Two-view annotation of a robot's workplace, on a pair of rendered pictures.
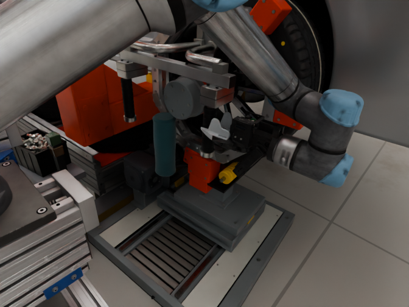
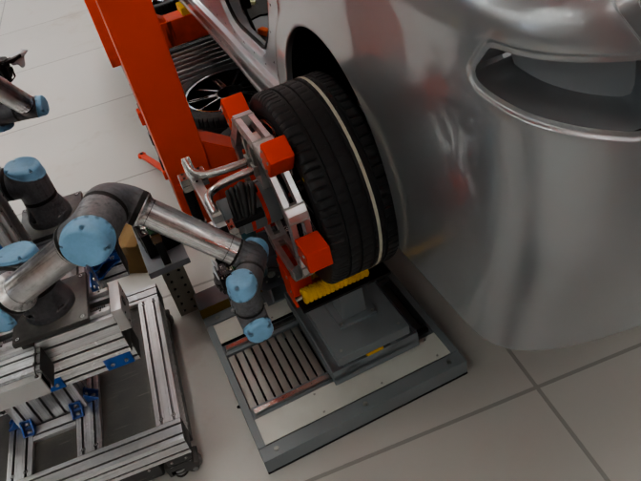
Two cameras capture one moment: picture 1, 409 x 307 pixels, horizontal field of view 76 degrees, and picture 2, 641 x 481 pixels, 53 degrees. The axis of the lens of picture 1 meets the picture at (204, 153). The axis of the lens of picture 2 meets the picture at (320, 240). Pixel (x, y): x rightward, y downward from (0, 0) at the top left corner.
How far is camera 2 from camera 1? 1.52 m
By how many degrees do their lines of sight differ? 33
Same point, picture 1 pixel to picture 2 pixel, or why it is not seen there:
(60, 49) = (48, 275)
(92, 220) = (125, 324)
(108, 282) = (208, 379)
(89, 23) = (53, 268)
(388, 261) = (576, 468)
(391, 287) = not seen: outside the picture
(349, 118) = (234, 297)
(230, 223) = (335, 350)
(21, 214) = (72, 316)
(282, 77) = (215, 252)
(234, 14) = (155, 224)
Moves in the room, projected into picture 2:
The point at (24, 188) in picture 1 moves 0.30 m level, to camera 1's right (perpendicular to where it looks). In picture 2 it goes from (81, 298) to (152, 326)
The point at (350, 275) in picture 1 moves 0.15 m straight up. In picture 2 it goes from (491, 464) to (490, 439)
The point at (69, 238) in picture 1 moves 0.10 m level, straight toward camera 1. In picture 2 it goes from (109, 333) to (104, 358)
